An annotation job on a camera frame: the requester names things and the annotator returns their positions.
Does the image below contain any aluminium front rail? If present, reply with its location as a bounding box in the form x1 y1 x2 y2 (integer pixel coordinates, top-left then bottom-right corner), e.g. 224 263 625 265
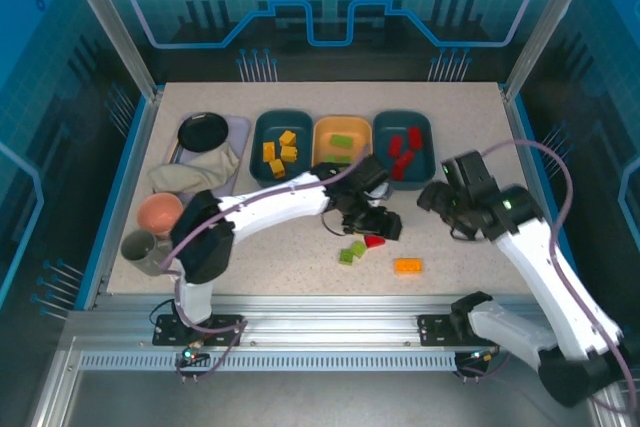
64 294 601 351

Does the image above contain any lavender tray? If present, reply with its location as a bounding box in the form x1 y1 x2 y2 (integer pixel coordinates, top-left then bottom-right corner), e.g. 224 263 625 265
167 114 251 198

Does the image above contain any pink bowl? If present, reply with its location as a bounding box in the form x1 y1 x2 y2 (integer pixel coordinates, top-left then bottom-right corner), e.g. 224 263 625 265
136 191 184 239

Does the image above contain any orange rectangular container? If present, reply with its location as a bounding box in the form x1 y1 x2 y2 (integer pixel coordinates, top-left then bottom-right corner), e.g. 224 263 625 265
312 115 374 173

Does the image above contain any aluminium frame post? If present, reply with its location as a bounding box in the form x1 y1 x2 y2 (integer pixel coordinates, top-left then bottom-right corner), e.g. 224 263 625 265
55 0 162 104
501 0 587 104

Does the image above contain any teal rectangular container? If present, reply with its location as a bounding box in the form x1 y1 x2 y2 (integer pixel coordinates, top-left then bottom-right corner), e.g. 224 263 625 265
372 110 435 192
248 109 315 188

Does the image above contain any slotted aluminium strip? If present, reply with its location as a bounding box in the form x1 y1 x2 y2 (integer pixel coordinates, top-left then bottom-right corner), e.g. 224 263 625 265
79 352 459 373

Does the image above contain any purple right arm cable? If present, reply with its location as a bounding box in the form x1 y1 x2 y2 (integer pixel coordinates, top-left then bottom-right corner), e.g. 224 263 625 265
452 139 640 416

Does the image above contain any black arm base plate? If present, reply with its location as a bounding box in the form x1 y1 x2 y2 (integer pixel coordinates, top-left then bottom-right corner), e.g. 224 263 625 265
152 313 244 347
417 313 501 347

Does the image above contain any grey cup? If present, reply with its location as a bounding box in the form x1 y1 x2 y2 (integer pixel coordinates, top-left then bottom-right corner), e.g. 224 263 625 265
120 229 174 277

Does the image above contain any black round plate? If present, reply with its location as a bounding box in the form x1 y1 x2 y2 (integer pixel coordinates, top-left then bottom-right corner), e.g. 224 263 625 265
177 111 230 153

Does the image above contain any beige cloth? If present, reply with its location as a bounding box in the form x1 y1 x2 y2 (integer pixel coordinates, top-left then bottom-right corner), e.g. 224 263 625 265
148 141 241 194

